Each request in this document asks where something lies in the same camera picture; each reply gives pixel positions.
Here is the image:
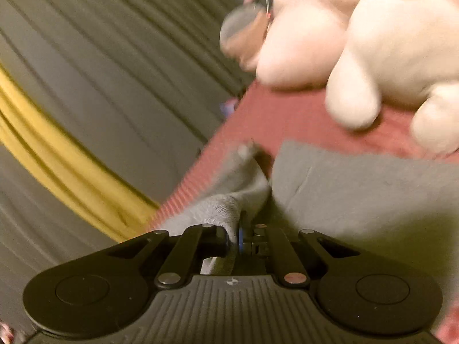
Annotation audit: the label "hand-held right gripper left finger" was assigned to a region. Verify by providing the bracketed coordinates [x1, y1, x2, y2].
[107, 223, 231, 289]

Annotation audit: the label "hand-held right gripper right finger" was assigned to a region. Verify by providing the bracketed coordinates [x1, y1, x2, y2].
[237, 222, 360, 289]

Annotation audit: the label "grey pants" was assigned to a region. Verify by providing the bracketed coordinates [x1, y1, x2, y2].
[154, 140, 459, 316]

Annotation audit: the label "blue purple packet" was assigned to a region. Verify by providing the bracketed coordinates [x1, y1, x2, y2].
[220, 99, 238, 118]

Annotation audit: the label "red ribbed blanket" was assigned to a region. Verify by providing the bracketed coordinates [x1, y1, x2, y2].
[147, 77, 459, 344]

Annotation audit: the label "yellow curtain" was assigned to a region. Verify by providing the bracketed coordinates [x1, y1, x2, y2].
[0, 62, 161, 243]

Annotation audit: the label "grey curtain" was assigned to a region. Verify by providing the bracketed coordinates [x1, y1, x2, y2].
[0, 0, 259, 203]
[0, 140, 124, 334]

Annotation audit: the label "pink plush toy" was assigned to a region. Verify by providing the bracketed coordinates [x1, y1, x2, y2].
[247, 0, 363, 89]

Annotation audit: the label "grey round object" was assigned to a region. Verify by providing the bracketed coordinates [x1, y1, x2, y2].
[219, 6, 270, 70]

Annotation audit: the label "cream plush toy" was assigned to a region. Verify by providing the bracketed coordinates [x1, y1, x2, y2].
[324, 0, 459, 157]

